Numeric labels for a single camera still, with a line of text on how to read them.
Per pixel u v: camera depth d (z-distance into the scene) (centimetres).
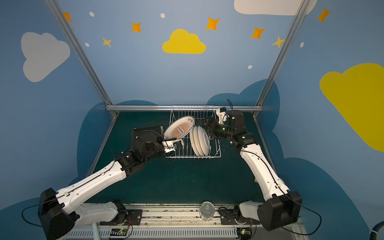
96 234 68
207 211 72
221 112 69
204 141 89
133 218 74
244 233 73
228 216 75
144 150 55
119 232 73
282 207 39
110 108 115
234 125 56
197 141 86
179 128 80
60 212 38
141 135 54
